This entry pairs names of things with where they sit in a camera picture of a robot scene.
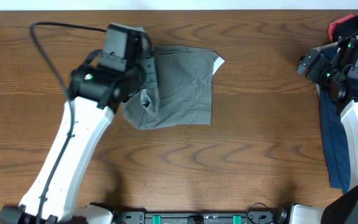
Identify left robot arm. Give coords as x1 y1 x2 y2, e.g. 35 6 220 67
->
0 24 158 223

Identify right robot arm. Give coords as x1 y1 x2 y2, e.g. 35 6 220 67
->
287 47 358 223

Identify black garment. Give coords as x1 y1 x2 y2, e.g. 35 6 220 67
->
328 14 358 42

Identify grey shorts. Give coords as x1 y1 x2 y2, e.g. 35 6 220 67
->
120 45 225 130

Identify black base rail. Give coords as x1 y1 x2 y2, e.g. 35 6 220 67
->
112 202 290 224

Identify navy blue shorts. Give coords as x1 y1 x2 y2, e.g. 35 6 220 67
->
316 85 351 193

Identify red garment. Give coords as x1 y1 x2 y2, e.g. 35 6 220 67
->
328 14 358 42

